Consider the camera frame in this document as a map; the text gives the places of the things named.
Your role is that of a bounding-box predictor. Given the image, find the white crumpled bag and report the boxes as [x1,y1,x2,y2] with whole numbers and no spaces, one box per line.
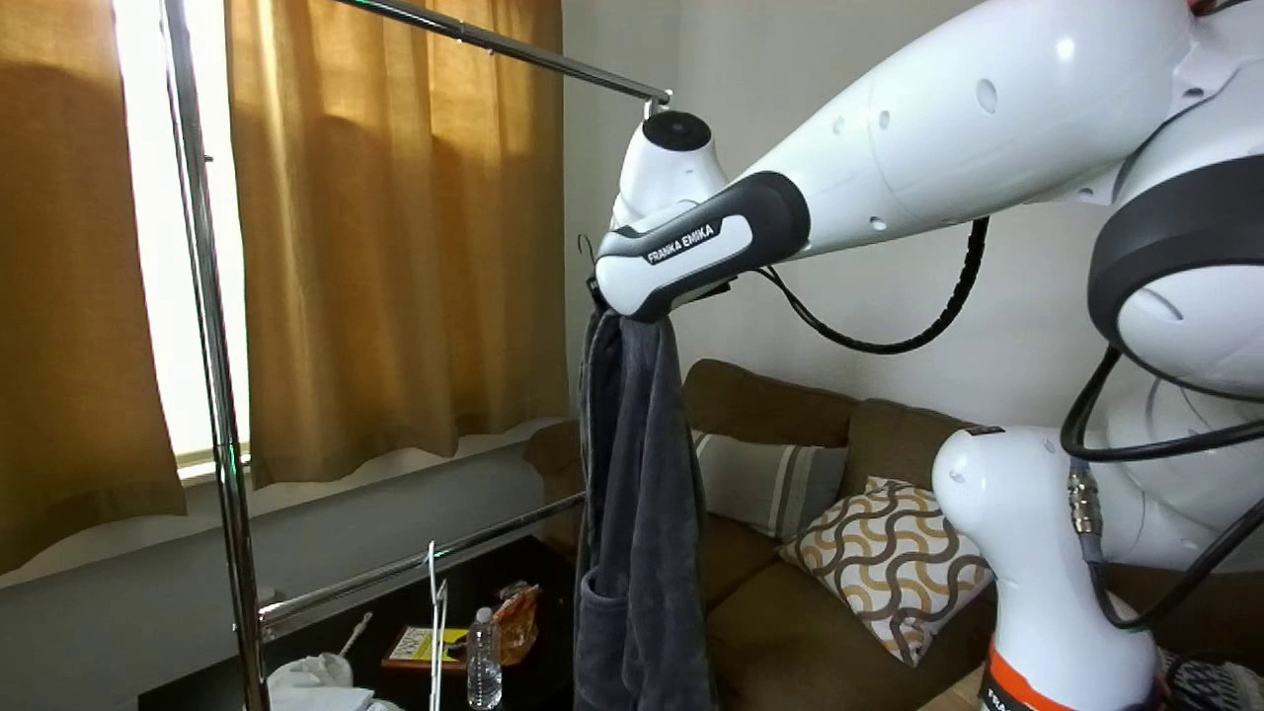
[262,649,402,711]

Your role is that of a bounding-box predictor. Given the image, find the clear plastic water bottle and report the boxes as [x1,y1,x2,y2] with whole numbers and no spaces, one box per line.
[462,606,509,711]

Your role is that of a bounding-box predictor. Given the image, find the grey striped pillow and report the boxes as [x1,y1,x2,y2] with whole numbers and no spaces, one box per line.
[689,427,853,544]

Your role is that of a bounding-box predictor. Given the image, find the yellow booklet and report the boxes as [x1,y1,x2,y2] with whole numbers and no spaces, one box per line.
[380,622,472,674]

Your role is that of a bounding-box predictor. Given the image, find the white thin stick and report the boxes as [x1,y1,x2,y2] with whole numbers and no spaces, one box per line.
[420,538,450,711]

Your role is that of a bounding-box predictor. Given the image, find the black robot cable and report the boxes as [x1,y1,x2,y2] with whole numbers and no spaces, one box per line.
[751,214,995,360]

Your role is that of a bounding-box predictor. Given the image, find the dark grey robe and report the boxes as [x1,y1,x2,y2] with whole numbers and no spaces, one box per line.
[568,303,722,711]

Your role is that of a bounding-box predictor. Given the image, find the black low table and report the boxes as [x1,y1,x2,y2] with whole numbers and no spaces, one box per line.
[135,531,583,711]

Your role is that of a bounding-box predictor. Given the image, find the mustard curtain wide panel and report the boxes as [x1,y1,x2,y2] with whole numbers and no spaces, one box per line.
[223,0,571,489]

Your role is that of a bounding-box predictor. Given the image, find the mustard curtain narrow panel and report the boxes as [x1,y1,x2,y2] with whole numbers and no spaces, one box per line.
[0,0,190,576]

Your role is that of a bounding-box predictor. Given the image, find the grey mesh object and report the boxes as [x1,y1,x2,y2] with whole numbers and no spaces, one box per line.
[1157,653,1264,711]

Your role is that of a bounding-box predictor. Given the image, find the wave patterned pillow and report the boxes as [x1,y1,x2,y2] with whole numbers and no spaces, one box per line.
[776,476,999,671]

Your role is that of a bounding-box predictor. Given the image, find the brown fabric sofa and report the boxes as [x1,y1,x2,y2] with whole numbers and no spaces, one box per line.
[526,356,1264,711]

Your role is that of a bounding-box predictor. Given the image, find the chrome clothes rack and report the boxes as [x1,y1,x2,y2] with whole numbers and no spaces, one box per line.
[154,0,679,711]

